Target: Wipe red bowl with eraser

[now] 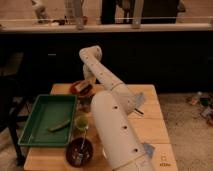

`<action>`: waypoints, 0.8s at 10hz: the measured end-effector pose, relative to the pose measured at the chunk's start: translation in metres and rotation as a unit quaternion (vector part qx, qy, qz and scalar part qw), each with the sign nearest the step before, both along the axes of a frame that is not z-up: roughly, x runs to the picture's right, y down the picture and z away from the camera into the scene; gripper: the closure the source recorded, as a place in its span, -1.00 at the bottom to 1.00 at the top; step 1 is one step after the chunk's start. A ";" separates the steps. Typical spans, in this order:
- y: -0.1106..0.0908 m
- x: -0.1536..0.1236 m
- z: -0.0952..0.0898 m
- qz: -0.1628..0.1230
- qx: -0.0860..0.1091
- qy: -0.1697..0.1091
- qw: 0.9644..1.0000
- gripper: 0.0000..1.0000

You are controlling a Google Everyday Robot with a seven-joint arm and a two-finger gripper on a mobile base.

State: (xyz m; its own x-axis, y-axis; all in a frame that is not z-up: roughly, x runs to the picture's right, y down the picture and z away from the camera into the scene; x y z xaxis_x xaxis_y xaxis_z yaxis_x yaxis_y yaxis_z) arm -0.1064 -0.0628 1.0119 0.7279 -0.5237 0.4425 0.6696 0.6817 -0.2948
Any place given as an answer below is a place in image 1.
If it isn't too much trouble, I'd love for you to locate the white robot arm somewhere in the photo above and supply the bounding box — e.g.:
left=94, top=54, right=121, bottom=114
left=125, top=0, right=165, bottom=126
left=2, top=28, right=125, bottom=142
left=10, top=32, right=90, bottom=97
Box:
left=79, top=46, right=155, bottom=171

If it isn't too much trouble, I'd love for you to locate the white board eraser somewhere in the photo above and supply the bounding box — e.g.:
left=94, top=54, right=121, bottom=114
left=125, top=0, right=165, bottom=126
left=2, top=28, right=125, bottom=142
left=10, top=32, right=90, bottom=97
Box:
left=75, top=80, right=91, bottom=92

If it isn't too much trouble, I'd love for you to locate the blue tape patch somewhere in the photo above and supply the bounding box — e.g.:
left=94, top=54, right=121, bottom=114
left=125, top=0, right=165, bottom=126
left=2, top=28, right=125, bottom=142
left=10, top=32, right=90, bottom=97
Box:
left=143, top=143, right=155, bottom=158

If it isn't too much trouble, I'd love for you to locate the green cup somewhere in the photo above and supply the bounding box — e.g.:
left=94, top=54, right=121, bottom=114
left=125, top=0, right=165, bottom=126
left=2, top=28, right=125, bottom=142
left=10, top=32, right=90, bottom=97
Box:
left=75, top=115, right=89, bottom=131

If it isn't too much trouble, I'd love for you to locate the red bowl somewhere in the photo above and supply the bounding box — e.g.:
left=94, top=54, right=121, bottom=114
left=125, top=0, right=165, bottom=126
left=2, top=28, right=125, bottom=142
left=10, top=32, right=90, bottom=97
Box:
left=69, top=80, right=93, bottom=98

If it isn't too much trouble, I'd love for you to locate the dark brown bowl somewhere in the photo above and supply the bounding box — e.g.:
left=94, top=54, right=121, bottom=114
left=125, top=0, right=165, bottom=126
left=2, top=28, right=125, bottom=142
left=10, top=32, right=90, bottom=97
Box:
left=65, top=137, right=93, bottom=168

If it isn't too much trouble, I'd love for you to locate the black counter cabinet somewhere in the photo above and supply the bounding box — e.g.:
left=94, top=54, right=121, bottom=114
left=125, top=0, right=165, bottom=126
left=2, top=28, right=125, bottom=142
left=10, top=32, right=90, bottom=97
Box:
left=0, top=28, right=213, bottom=94

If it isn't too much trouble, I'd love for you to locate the black chair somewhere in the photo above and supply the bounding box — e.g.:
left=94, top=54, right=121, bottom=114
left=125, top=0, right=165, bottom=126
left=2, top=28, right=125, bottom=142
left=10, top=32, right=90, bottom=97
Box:
left=0, top=52, right=28, bottom=166

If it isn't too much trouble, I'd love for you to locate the green plastic tray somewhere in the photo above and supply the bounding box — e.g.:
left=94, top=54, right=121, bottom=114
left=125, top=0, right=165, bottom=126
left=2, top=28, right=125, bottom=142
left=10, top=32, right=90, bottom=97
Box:
left=18, top=94, right=77, bottom=147

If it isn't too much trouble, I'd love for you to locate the green vegetable piece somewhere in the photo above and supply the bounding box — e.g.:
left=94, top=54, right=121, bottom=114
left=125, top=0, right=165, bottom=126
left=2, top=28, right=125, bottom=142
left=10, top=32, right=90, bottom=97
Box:
left=48, top=120, right=70, bottom=132

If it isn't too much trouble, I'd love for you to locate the metal spoon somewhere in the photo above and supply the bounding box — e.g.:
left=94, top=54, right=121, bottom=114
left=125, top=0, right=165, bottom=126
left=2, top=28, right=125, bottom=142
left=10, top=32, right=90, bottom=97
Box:
left=75, top=129, right=88, bottom=167

